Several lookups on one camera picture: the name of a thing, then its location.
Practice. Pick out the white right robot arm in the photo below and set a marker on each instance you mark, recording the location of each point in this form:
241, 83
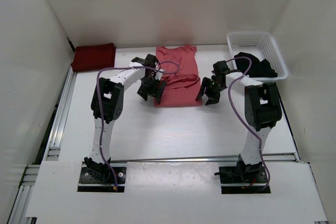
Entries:
257, 106

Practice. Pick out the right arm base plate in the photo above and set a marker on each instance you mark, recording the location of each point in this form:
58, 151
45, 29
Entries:
232, 183

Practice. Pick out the white plastic basket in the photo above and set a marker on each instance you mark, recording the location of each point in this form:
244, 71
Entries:
261, 45

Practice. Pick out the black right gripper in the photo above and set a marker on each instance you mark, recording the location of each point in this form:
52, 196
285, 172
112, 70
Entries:
213, 98

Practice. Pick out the dark red t-shirt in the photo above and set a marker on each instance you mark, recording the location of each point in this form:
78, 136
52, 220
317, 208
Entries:
91, 58

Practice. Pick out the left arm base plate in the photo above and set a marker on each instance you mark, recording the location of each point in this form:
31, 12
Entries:
103, 181

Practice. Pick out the black t-shirt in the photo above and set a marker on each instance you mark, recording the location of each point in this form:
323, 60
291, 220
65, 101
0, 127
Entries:
258, 68

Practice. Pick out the pink t-shirt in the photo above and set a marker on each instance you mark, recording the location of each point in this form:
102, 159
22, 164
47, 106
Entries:
182, 80

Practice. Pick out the aluminium table edge rail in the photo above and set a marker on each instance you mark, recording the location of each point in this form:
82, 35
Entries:
183, 159

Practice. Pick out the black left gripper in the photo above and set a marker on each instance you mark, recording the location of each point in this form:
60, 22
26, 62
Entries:
143, 92

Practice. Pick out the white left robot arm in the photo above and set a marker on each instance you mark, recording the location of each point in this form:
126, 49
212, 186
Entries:
107, 106

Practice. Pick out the aluminium side frame rail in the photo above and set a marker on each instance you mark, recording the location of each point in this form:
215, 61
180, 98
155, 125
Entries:
55, 135

